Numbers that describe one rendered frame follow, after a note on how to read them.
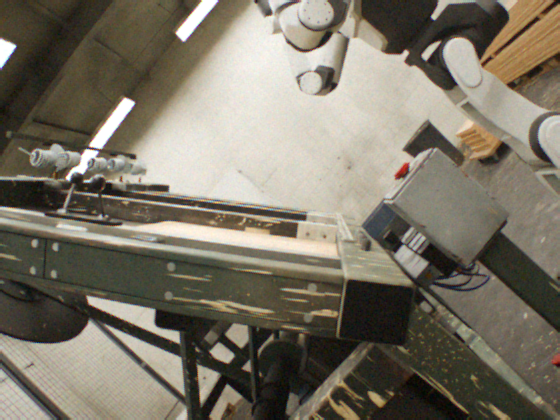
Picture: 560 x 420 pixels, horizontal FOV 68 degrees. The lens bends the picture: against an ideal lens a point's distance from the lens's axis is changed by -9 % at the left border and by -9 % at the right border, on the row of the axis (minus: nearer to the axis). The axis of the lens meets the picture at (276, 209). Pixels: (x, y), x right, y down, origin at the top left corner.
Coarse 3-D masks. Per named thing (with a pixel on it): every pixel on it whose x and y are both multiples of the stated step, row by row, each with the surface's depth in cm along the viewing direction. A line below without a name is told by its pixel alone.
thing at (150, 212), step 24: (48, 144) 160; (48, 192) 159; (120, 216) 156; (144, 216) 155; (168, 216) 154; (192, 216) 153; (216, 216) 152; (240, 216) 151; (264, 216) 154; (312, 240) 148
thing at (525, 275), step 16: (496, 240) 74; (480, 256) 74; (496, 256) 74; (512, 256) 74; (496, 272) 74; (512, 272) 74; (528, 272) 73; (544, 272) 73; (512, 288) 75; (528, 288) 73; (544, 288) 73; (528, 304) 76; (544, 304) 73
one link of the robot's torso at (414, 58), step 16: (480, 0) 118; (496, 0) 116; (448, 16) 116; (464, 16) 116; (480, 16) 115; (496, 16) 116; (432, 32) 117; (448, 32) 128; (480, 32) 116; (496, 32) 118; (416, 48) 118; (416, 64) 125; (432, 80) 127; (448, 80) 119
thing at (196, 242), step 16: (0, 208) 110; (48, 224) 107; (64, 224) 106; (80, 224) 106; (96, 224) 105; (176, 240) 103; (192, 240) 103; (208, 240) 103; (256, 256) 101; (272, 256) 101; (288, 256) 100; (304, 256) 100; (320, 256) 100; (336, 256) 103
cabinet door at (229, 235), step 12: (144, 228) 125; (156, 228) 129; (168, 228) 135; (180, 228) 139; (192, 228) 143; (204, 228) 146; (216, 228) 149; (228, 240) 127; (240, 240) 129; (252, 240) 132; (264, 240) 136; (276, 240) 139; (288, 240) 142; (300, 240) 144; (312, 252) 123; (324, 252) 123; (336, 252) 126
